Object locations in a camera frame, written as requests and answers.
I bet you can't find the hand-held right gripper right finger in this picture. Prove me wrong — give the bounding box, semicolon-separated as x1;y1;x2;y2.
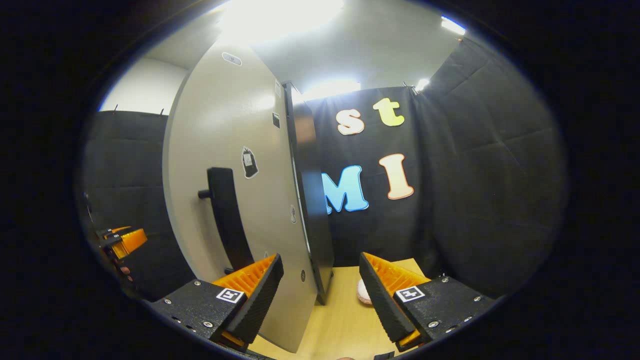
359;251;496;352

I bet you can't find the pink white plush toy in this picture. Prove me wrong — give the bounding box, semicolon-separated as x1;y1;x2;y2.
356;279;375;306

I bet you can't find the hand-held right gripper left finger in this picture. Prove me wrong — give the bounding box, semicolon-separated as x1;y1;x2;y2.
150;253;285;352

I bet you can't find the grey cabinet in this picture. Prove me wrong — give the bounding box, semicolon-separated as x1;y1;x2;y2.
282;81;336;306

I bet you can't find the black backdrop cloth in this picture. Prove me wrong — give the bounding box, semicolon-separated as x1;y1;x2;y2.
80;37;568;301

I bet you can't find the black door handle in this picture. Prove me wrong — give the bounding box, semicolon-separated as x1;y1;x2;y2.
197;167;256;276

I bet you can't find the wide ceiling light panel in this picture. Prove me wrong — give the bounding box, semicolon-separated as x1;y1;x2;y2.
220;0;346;41

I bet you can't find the white cabinet door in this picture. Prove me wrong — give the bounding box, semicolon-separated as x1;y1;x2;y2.
162;42;321;353

